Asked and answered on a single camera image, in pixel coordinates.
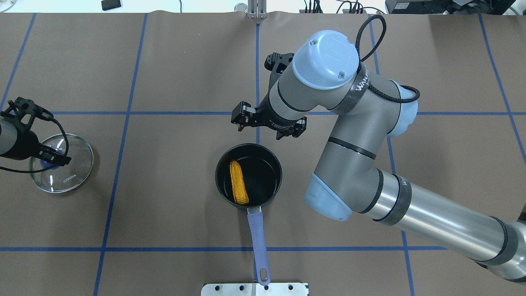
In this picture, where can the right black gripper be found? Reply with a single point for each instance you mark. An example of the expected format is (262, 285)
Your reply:
(269, 116)

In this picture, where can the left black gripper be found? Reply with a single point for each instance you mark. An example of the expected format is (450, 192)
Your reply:
(21, 146)

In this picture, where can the yellow corn cob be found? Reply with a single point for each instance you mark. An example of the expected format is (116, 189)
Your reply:
(239, 191)

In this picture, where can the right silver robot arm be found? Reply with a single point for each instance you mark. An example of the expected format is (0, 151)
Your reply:
(326, 71)

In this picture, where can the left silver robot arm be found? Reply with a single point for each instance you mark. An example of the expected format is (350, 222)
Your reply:
(19, 142)

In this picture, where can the brown table mat blue grid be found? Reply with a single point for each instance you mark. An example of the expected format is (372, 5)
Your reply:
(152, 94)

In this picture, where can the small black device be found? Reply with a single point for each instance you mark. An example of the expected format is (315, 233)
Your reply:
(108, 5)

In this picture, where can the black monitor equipment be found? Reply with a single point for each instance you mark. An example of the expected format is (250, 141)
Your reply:
(456, 7)

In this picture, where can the dark blue saucepan purple handle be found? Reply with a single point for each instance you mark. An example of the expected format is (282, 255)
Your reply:
(262, 176)

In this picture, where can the aluminium frame post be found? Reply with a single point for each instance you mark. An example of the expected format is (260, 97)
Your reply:
(257, 9)

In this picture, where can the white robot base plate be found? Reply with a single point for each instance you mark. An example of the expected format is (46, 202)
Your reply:
(255, 289)

